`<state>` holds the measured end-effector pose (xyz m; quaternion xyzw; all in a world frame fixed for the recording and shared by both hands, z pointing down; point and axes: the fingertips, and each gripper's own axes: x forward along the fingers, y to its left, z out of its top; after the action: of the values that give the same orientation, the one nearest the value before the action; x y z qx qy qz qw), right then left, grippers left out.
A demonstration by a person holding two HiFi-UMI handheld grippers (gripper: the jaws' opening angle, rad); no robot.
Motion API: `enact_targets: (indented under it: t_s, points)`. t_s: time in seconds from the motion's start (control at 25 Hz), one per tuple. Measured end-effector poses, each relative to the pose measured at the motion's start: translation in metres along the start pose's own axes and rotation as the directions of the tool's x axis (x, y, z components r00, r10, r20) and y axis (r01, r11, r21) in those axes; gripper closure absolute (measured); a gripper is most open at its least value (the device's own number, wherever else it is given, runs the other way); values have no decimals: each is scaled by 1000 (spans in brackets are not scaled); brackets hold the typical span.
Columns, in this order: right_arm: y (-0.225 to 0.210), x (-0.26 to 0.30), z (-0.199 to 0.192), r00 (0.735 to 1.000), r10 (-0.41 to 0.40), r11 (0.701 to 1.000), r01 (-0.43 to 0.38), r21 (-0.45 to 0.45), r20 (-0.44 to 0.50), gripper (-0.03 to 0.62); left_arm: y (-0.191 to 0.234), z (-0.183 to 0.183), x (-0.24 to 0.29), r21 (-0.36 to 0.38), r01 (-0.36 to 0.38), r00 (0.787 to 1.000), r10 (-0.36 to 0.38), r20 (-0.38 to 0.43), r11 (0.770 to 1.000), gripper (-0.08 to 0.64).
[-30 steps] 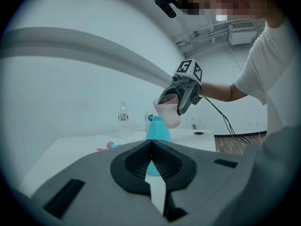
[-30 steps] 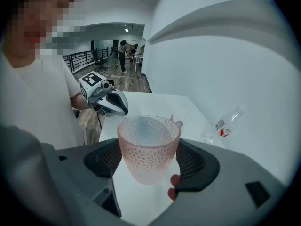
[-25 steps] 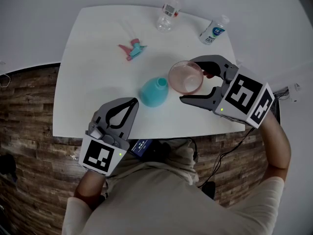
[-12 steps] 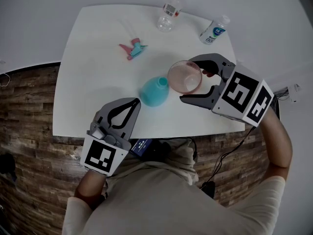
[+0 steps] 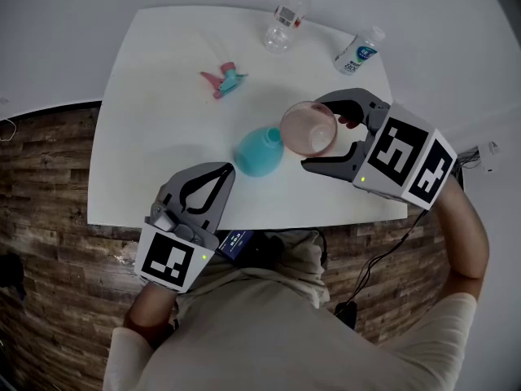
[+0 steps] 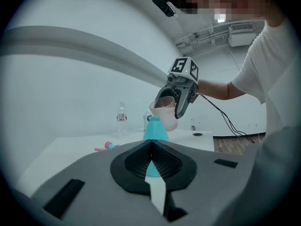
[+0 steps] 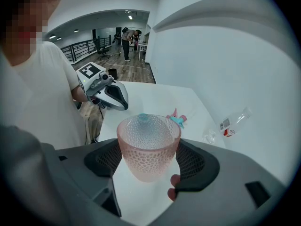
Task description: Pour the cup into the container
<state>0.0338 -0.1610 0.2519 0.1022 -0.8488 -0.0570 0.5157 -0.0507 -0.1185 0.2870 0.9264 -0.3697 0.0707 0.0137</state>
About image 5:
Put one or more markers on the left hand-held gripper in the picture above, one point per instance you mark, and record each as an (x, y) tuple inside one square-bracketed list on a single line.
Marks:
[(167, 255)]

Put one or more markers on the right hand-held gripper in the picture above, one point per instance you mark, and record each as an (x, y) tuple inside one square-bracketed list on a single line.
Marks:
[(407, 157)]

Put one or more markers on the pink plastic cup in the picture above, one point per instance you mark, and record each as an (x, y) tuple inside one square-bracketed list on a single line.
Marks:
[(309, 128)]

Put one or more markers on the teal large spray bottle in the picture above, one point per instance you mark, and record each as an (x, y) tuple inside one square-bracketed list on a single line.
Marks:
[(258, 157)]

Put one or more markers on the person's right forearm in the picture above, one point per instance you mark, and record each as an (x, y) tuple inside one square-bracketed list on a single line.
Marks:
[(464, 234)]

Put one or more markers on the person's left forearm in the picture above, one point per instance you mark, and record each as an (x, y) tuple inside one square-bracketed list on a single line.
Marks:
[(148, 312)]

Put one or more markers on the white plastic bottle blue label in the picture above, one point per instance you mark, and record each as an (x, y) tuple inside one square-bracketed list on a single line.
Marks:
[(358, 53)]

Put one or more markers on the pink and teal spray nozzle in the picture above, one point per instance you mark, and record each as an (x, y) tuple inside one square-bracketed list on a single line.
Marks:
[(228, 82)]

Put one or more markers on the clear plastic bottle red label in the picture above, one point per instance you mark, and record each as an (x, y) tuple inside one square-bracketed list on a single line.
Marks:
[(285, 23)]

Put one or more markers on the black device with screen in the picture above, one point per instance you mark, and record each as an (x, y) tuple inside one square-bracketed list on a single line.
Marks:
[(236, 244)]

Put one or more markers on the white power box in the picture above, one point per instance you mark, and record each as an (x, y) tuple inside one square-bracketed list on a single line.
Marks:
[(488, 157)]

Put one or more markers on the person's beige shirt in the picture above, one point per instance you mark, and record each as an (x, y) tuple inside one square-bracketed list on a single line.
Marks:
[(264, 340)]

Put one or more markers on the black cylindrical floor object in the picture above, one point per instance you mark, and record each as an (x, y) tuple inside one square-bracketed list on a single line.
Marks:
[(10, 271)]

